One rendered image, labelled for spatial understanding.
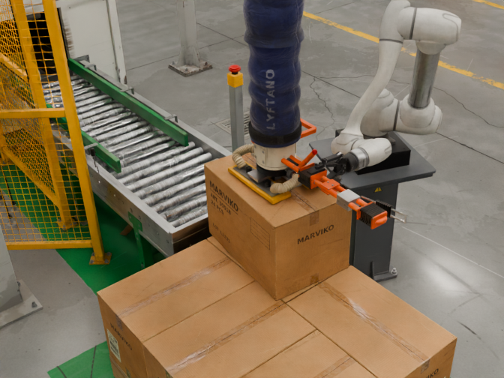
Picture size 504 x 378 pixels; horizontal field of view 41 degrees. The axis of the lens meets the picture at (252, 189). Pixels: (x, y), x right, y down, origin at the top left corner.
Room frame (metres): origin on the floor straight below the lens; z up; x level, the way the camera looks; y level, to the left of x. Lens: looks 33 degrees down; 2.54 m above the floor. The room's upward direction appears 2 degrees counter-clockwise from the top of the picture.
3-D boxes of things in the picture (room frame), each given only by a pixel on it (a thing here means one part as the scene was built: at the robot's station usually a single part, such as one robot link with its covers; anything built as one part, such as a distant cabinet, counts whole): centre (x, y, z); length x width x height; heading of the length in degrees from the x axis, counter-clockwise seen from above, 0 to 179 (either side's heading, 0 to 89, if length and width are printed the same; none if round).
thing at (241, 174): (2.46, -0.03, 0.98); 0.34 x 0.10 x 0.05; 34
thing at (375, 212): (2.01, -0.44, 1.08); 0.08 x 0.07 x 0.05; 34
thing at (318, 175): (2.30, -0.25, 1.08); 0.10 x 0.08 x 0.06; 124
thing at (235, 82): (3.55, 0.07, 0.50); 0.07 x 0.07 x 1.00; 37
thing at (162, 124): (4.17, 0.83, 0.60); 1.60 x 0.10 x 0.09; 37
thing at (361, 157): (2.41, -0.45, 1.08); 0.09 x 0.06 x 0.09; 34
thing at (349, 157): (2.37, -0.38, 1.08); 0.09 x 0.07 x 0.08; 124
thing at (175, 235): (2.79, 0.12, 0.58); 0.70 x 0.03 x 0.06; 127
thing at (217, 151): (3.92, 0.57, 0.50); 2.31 x 0.05 x 0.19; 37
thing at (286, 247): (2.50, -0.10, 0.74); 0.60 x 0.40 x 0.40; 31
